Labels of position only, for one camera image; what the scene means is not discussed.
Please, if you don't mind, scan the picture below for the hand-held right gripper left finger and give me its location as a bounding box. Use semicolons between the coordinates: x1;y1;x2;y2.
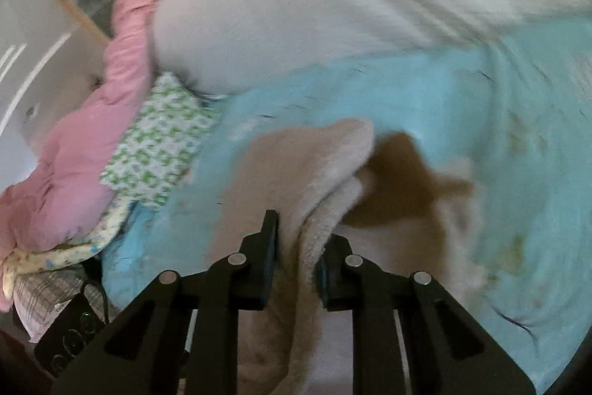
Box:
51;210;280;395

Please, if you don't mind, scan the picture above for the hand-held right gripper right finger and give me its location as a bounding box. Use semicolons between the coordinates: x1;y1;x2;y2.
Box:
314;235;537;395

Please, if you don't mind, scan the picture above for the beige knitted sweater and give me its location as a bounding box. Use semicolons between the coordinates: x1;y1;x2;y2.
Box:
203;117;491;395

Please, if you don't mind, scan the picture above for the plaid cloth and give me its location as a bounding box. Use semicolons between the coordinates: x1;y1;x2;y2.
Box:
11;268;109;342

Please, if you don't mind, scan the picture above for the yellow cartoon print cloth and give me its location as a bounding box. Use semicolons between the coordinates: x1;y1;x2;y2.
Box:
0;196;135;298

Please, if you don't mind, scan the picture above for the green checkered pillow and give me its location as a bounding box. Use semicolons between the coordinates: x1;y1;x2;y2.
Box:
99;71;223;208

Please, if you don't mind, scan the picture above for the pink quilt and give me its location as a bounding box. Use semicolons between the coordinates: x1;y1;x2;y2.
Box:
0;0;167;312

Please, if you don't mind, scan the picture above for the blue floral bed sheet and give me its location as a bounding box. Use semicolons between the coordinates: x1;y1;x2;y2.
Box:
99;18;592;391

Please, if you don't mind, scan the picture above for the white glossy headboard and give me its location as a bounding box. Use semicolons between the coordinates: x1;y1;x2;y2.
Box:
0;0;116;192

